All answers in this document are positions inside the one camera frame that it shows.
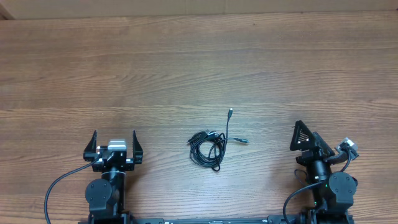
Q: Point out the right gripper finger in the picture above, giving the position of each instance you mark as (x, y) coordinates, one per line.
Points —
(326, 149)
(303, 139)

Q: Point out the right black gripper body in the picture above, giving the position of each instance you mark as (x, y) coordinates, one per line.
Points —
(314, 155)

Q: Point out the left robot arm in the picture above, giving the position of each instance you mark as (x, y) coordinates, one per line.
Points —
(106, 195)

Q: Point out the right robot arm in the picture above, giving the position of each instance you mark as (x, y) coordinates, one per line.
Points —
(333, 189)

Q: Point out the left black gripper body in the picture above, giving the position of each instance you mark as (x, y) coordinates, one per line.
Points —
(127, 165)

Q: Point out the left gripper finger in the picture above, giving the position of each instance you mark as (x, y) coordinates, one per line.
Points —
(91, 147)
(137, 149)

